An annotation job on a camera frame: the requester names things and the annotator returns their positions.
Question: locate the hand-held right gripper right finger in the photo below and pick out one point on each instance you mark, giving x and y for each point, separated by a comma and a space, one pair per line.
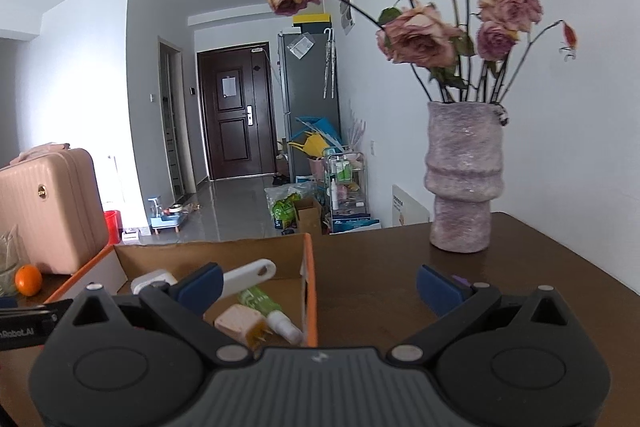
440, 289

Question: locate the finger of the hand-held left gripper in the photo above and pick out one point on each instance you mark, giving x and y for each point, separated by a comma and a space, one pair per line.
45, 308
7, 302

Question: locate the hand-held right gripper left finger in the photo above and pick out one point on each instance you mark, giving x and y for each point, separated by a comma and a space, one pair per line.
200, 289

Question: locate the purple cap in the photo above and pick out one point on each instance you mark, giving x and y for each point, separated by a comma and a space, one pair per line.
462, 281

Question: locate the red cardboard box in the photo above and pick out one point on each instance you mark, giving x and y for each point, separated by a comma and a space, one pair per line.
210, 252

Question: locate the white plastic case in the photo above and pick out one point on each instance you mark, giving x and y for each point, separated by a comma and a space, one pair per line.
152, 279

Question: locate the pink plug adapter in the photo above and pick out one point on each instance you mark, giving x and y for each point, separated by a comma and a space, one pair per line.
237, 321

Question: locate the white red lint brush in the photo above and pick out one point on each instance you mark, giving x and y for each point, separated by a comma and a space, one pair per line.
250, 274

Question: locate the green spray bottle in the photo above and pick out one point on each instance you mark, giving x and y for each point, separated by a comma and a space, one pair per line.
260, 302

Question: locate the orange fruit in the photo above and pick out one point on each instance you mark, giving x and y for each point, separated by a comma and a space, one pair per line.
28, 280

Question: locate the glass jar with twine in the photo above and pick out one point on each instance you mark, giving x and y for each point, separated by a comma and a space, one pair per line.
10, 259

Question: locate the pet water fountain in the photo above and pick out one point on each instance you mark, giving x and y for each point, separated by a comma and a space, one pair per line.
167, 217

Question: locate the small white device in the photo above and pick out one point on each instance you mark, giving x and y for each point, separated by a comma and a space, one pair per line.
131, 235

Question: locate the white board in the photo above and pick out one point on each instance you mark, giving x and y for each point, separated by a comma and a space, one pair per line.
410, 207

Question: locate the pink suitcase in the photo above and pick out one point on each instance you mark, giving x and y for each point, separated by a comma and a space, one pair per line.
50, 207

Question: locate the red bucket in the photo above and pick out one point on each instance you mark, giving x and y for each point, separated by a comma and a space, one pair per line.
111, 227

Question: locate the white blue carton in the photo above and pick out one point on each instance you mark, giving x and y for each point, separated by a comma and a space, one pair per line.
355, 225

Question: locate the green plastic bag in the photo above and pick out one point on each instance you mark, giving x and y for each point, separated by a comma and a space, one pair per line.
282, 209

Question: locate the purple textured vase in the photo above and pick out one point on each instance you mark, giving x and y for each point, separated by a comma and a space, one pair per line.
462, 172

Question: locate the small brown carton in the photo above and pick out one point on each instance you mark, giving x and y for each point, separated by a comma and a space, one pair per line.
307, 217

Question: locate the metal trolley rack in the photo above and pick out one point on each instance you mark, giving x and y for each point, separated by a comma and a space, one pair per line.
345, 184

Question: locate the pink bucket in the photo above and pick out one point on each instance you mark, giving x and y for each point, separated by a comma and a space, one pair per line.
316, 168

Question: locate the side doorway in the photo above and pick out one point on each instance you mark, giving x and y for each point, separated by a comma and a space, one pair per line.
175, 122

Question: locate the dark brown door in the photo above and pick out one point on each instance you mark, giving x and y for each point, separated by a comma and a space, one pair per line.
235, 117

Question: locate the lavender pampas stems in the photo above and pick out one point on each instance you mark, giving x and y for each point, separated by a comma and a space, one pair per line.
357, 127

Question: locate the blue and yellow bags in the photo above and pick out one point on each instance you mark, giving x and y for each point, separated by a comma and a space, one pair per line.
317, 139

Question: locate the grey refrigerator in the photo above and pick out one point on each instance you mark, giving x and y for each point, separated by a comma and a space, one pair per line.
307, 87

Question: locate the clear folded umbrella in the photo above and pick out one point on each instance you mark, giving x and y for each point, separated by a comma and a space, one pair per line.
329, 62

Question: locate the dried pink roses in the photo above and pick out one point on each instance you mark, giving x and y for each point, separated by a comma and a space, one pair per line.
420, 37

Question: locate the yellow black box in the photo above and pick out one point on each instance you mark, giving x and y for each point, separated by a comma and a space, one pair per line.
315, 24

